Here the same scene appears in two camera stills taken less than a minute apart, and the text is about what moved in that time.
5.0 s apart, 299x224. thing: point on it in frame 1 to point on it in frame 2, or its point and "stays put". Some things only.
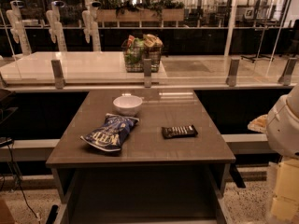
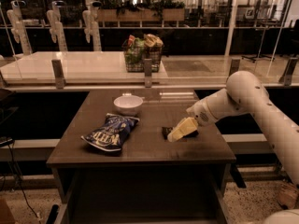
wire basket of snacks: x=137 y=49 stays put
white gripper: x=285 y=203 to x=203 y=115
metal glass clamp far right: x=286 y=77 stays put
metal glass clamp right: x=232 y=76 stays put
